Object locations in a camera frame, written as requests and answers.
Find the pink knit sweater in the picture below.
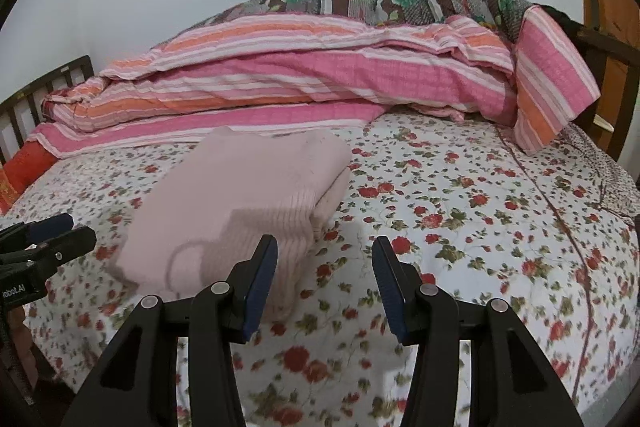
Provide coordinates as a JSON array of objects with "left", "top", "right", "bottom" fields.
[{"left": 111, "top": 129, "right": 352, "bottom": 321}]

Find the patchwork floral blanket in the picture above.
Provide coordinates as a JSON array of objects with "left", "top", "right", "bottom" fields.
[{"left": 198, "top": 0, "right": 533, "bottom": 42}]

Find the dark wooden footboard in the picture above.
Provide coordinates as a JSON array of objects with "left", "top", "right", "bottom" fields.
[{"left": 544, "top": 5, "right": 639, "bottom": 160}]

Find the dark wooden headboard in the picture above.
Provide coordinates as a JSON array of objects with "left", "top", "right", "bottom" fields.
[{"left": 0, "top": 55, "right": 93, "bottom": 165}]

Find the floral bed sheet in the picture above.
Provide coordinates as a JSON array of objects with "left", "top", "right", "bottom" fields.
[{"left": 1, "top": 112, "right": 639, "bottom": 426}]

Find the red pillow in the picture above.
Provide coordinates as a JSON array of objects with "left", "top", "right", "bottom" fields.
[{"left": 0, "top": 141, "right": 58, "bottom": 215}]

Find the orange wooden door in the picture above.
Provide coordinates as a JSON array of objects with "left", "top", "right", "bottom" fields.
[{"left": 584, "top": 0, "right": 639, "bottom": 127}]

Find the pink striped quilt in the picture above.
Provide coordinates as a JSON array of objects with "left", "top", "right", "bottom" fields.
[{"left": 30, "top": 5, "right": 600, "bottom": 158}]

